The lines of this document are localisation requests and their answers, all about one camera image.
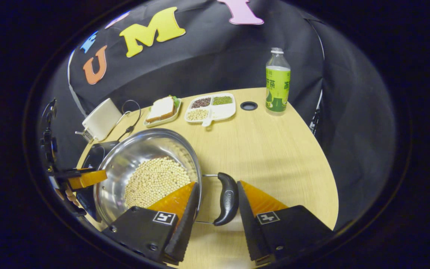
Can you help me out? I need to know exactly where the white toaster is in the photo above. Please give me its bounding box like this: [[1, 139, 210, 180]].
[[82, 98, 123, 142]]

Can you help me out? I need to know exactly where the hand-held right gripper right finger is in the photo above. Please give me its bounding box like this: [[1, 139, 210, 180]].
[[237, 180, 333, 266]]

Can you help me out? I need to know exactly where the small heap of yellow beans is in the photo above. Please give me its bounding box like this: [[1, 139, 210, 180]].
[[186, 109, 209, 121]]

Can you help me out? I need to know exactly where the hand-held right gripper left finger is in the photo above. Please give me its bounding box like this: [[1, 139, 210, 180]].
[[102, 182, 199, 266]]

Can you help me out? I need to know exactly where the green label drink bottle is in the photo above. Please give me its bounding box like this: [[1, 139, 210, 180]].
[[265, 47, 291, 116]]

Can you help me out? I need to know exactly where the white divided tray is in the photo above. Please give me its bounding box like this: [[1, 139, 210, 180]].
[[184, 93, 236, 127]]

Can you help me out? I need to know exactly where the black backdrop cloth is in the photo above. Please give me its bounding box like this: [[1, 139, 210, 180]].
[[38, 0, 398, 228]]

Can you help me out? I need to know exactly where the pile of soybeans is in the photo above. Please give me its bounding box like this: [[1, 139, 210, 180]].
[[124, 157, 192, 209]]

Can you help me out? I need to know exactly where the small metal wire rack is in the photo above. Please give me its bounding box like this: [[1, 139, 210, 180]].
[[75, 129, 94, 144]]

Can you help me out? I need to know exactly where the white sandwich plate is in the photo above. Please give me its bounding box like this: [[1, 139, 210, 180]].
[[143, 95, 182, 128]]

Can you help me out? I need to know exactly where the black power cable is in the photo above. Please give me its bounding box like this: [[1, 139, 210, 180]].
[[116, 99, 142, 142]]

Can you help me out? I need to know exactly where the sandwich with lettuce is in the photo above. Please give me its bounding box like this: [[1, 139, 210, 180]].
[[146, 95, 180, 123]]

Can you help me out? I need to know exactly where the pile of red beans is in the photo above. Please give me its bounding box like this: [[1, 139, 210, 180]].
[[191, 97, 212, 109]]

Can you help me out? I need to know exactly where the stainless steel pot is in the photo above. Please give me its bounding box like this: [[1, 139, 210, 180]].
[[93, 128, 239, 227]]

